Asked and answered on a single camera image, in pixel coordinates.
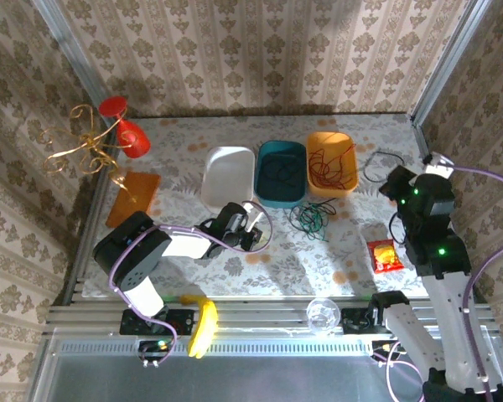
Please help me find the orange plastic bin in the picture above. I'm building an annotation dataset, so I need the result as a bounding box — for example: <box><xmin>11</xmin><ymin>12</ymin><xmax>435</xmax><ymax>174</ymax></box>
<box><xmin>305</xmin><ymin>131</ymin><xmax>360</xmax><ymax>198</ymax></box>

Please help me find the teal plastic bin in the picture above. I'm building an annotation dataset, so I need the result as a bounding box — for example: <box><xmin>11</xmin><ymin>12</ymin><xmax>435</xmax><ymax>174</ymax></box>
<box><xmin>253</xmin><ymin>140</ymin><xmax>308</xmax><ymax>209</ymax></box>

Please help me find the red snack packet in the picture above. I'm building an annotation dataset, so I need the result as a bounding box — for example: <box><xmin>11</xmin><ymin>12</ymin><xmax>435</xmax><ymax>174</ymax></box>
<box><xmin>366</xmin><ymin>238</ymin><xmax>405</xmax><ymax>276</ymax></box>

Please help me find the aluminium frame rail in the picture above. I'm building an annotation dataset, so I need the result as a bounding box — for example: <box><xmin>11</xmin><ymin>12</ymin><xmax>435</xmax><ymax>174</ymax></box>
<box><xmin>45</xmin><ymin>292</ymin><xmax>503</xmax><ymax>338</ymax></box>

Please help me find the green cable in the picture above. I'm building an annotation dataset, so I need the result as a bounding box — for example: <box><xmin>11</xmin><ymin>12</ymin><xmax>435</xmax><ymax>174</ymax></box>
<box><xmin>298</xmin><ymin>204</ymin><xmax>331</xmax><ymax>244</ymax></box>

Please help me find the white plastic bin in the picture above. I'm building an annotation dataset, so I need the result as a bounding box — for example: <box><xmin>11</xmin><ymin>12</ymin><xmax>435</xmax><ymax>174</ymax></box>
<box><xmin>200</xmin><ymin>145</ymin><xmax>257</xmax><ymax>214</ymax></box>

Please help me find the gold wire ornament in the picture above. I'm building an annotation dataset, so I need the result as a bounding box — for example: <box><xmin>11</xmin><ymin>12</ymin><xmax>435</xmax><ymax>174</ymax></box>
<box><xmin>39</xmin><ymin>104</ymin><xmax>138</xmax><ymax>204</ymax></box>

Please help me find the aluminium frame post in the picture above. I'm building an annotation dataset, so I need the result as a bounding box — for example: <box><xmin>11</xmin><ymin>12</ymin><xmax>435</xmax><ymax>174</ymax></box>
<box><xmin>410</xmin><ymin>0</ymin><xmax>485</xmax><ymax>125</ymax></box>
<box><xmin>31</xmin><ymin>0</ymin><xmax>114</xmax><ymax>122</ymax></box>

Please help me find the grey metal tray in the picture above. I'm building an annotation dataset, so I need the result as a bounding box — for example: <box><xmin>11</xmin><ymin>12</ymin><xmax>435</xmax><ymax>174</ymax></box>
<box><xmin>27</xmin><ymin>334</ymin><xmax>503</xmax><ymax>402</ymax></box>

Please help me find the thin dark red cable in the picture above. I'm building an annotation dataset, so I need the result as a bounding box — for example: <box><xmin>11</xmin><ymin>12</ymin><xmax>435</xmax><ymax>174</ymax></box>
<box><xmin>309</xmin><ymin>148</ymin><xmax>353</xmax><ymax>189</ymax></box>

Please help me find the clear plastic cup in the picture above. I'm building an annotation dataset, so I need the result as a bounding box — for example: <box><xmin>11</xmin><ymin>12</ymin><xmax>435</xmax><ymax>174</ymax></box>
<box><xmin>305</xmin><ymin>296</ymin><xmax>342</xmax><ymax>337</ymax></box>

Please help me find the yellow banana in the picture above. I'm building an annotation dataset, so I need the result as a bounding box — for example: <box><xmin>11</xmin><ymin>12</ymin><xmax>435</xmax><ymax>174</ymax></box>
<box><xmin>179</xmin><ymin>294</ymin><xmax>219</xmax><ymax>360</ymax></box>

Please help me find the orange wooden block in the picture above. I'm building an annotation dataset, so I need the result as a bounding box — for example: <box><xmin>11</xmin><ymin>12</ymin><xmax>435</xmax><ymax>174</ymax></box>
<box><xmin>105</xmin><ymin>170</ymin><xmax>163</xmax><ymax>230</ymax></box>

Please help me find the red plastic goblet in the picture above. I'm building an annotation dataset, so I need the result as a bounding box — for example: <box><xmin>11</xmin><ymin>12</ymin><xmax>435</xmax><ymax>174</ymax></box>
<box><xmin>98</xmin><ymin>95</ymin><xmax>152</xmax><ymax>160</ymax></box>

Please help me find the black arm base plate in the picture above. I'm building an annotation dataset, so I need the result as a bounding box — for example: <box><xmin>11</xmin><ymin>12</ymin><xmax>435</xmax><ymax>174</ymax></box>
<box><xmin>119</xmin><ymin>307</ymin><xmax>196</xmax><ymax>336</ymax></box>
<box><xmin>341</xmin><ymin>307</ymin><xmax>378</xmax><ymax>336</ymax></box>

